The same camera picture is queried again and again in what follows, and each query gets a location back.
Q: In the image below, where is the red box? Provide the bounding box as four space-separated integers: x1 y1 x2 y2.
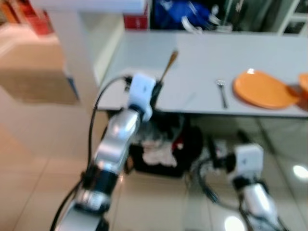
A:
123 14 150 31

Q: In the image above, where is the metal spoon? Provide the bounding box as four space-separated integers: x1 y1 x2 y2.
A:
158 49 180 85

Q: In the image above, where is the white pillar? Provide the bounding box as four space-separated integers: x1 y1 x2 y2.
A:
47 10 101 104

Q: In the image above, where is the black bin with cloth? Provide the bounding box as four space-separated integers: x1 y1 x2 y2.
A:
128 113 204 179

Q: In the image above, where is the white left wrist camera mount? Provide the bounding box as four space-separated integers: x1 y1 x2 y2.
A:
127 73 157 122

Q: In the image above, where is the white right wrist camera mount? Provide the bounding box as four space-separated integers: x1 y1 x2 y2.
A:
226 143 265 182

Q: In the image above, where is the metal fork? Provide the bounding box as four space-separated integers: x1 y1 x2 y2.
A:
216 79 229 109

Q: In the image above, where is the orange plate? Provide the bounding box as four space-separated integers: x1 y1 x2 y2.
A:
232 69 300 110

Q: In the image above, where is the blue bag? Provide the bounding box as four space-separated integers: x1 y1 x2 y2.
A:
154 0 218 31

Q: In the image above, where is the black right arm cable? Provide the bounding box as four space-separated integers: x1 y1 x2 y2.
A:
194 158 252 228

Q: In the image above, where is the orange bowl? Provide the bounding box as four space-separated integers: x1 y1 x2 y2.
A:
298 73 308 100

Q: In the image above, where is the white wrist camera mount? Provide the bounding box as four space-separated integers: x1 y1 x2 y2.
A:
226 143 265 182
127 73 157 122

